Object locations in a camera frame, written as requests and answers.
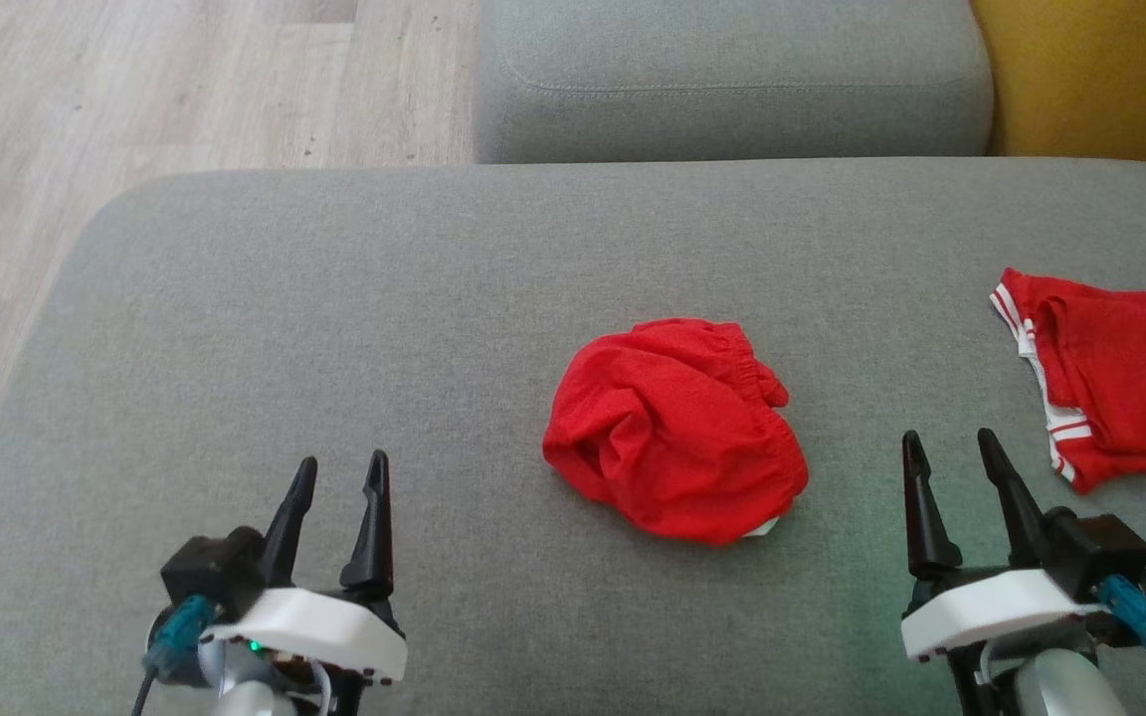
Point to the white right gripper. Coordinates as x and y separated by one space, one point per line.
991 612

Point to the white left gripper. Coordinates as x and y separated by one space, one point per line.
324 626

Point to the red white jersey shirt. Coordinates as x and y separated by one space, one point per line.
1130 378

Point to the red shorts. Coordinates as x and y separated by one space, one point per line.
672 428

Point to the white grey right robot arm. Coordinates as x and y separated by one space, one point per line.
1050 686

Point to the grey sofa seat cushion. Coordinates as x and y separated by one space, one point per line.
384 328

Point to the yellow pillow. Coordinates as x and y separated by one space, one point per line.
1100 70

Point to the grey sofa back cushion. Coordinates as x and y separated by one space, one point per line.
732 70

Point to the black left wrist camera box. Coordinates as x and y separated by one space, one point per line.
215 572

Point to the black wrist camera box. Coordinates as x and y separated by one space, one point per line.
215 572
1100 552

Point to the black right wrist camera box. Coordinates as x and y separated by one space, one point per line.
1100 552

